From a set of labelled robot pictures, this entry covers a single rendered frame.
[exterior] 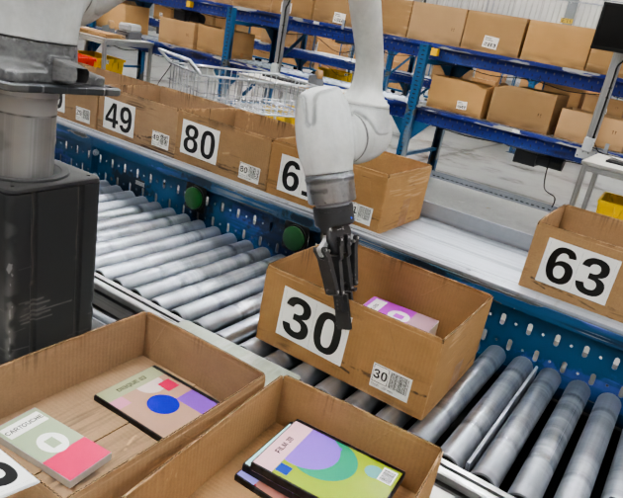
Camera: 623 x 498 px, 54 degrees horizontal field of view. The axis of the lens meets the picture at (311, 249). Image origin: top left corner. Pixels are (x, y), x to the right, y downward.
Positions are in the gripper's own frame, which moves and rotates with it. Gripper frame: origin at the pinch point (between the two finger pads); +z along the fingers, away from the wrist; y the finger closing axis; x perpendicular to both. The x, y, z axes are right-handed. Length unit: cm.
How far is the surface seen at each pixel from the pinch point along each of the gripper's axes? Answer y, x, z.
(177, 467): 46.6, 1.5, 7.3
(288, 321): 0.8, -13.2, 2.9
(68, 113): -50, -143, -54
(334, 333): 0.6, -2.5, 4.6
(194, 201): -42, -77, -19
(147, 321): 23.8, -27.5, -3.4
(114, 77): -79, -149, -69
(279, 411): 21.1, -1.7, 11.4
